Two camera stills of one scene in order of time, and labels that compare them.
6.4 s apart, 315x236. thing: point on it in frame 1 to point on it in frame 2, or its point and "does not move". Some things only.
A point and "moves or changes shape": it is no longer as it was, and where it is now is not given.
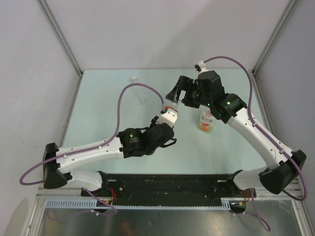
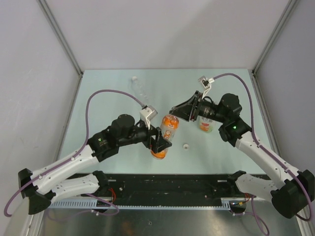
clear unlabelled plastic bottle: x=142 y=92 does not move
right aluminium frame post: x=287 y=11 does not move
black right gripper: x=186 y=84 to x=188 y=109
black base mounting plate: x=128 y=189 does not move
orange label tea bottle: x=173 y=106 moves or changes shape
